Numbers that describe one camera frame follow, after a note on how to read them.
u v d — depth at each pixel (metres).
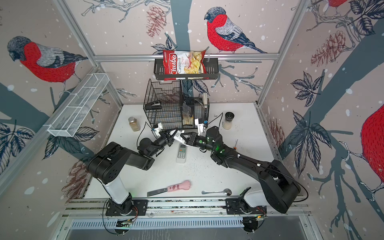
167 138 0.76
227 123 1.01
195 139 0.68
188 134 0.73
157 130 0.83
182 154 0.91
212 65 0.93
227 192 0.80
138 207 0.73
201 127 0.72
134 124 0.98
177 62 0.87
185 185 0.78
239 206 0.66
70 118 0.73
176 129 0.81
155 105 0.90
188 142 0.68
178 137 0.79
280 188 0.42
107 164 0.49
